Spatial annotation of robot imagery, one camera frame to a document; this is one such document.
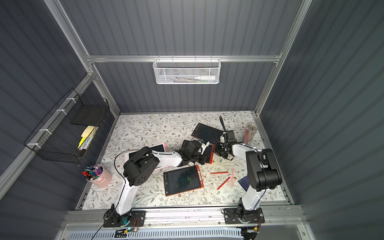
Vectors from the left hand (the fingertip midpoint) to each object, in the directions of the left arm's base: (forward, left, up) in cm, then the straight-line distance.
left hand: (212, 160), depth 92 cm
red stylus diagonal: (-14, -5, -2) cm, 15 cm away
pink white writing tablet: (+10, +33, -2) cm, 35 cm away
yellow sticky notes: (+4, +66, +25) cm, 71 cm away
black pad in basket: (+14, +69, +26) cm, 75 cm away
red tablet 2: (+21, +3, +1) cm, 21 cm away
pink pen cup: (-13, +62, +8) cm, 64 cm away
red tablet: (+5, +1, -1) cm, 6 cm away
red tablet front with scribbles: (-12, +19, -2) cm, 23 cm away
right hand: (+7, -2, +1) cm, 7 cm away
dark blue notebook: (-14, -17, -2) cm, 22 cm away
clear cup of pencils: (+10, -21, +16) cm, 29 cm away
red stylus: (-7, -3, -2) cm, 8 cm away
